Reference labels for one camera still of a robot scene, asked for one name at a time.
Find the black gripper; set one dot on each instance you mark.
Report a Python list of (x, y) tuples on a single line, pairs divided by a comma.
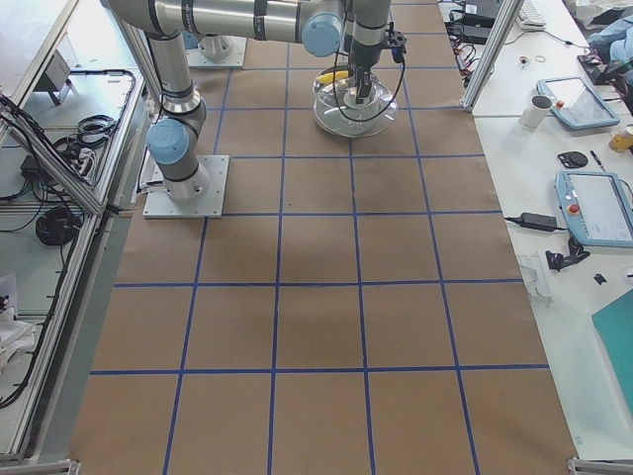
[(362, 57)]

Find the yellow corn cob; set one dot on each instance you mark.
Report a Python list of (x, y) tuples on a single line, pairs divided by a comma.
[(332, 76)]

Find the glass pot lid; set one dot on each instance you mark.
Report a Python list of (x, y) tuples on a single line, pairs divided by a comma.
[(337, 113)]

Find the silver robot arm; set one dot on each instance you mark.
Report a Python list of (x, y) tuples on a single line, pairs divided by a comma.
[(324, 28)]

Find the black power adapter brick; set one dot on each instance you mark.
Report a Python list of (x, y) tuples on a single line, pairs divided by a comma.
[(477, 35)]

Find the white mug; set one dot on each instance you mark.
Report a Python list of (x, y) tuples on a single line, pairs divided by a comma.
[(537, 109)]

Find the far blue teach pendant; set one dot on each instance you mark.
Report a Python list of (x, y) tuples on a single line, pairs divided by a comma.
[(576, 103)]

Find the blue teach pendant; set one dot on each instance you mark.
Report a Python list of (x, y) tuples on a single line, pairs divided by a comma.
[(595, 208), (576, 103)]

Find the small black power adapter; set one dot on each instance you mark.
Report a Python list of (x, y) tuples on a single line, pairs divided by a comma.
[(538, 222)]

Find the black round mouse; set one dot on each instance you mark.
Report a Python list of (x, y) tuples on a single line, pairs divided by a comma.
[(573, 159)]

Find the clear plastic holder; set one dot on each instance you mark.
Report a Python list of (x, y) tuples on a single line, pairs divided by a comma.
[(534, 278)]

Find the near blue teach pendant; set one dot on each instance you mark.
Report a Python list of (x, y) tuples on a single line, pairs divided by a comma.
[(595, 208)]

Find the teal cutting mat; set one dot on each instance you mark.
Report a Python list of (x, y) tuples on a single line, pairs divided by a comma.
[(614, 325)]

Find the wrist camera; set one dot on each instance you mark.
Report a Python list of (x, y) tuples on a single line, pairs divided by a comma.
[(396, 43)]

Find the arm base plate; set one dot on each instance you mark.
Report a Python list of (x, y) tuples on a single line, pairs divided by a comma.
[(201, 196), (218, 52)]

